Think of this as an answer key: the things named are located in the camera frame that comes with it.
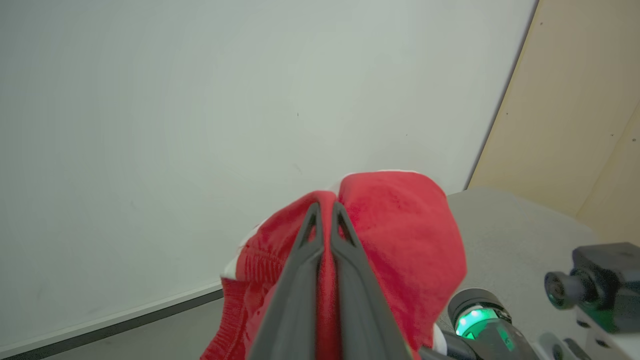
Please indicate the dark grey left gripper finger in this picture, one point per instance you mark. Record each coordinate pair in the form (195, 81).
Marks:
(292, 305)

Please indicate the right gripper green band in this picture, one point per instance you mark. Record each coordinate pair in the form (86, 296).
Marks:
(487, 320)

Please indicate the red garment with white trim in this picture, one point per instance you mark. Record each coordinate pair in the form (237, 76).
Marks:
(405, 240)

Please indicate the beige wooden panel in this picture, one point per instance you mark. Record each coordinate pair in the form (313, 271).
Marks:
(565, 110)

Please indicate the dark grey wall baseboard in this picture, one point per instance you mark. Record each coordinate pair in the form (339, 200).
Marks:
(110, 326)

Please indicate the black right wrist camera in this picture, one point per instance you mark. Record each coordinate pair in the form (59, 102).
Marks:
(600, 282)

